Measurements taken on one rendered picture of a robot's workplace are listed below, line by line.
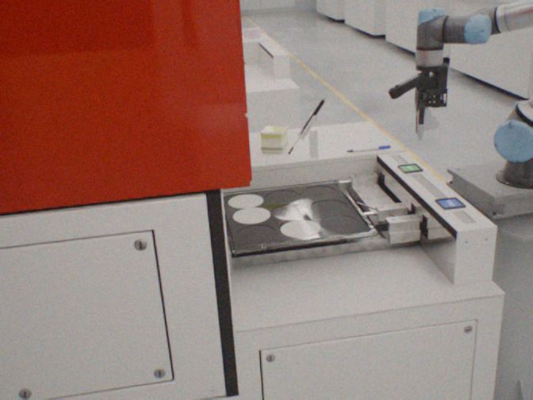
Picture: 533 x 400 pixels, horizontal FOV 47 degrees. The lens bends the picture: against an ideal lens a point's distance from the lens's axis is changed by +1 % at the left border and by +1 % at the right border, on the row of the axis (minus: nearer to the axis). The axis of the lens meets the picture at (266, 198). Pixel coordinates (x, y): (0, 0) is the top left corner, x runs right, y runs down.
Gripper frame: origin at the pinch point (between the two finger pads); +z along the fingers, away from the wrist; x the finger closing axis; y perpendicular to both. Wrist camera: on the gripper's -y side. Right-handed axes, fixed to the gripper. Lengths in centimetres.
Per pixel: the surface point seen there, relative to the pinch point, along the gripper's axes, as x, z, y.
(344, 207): -22.3, 15.0, -21.7
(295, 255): -37, 23, -34
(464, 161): 267, 83, 70
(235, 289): -51, 25, -48
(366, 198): -11.2, 16.0, -15.1
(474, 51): 511, 31, 124
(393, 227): -34.0, 16.1, -9.7
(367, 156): 2.5, 7.4, -14.3
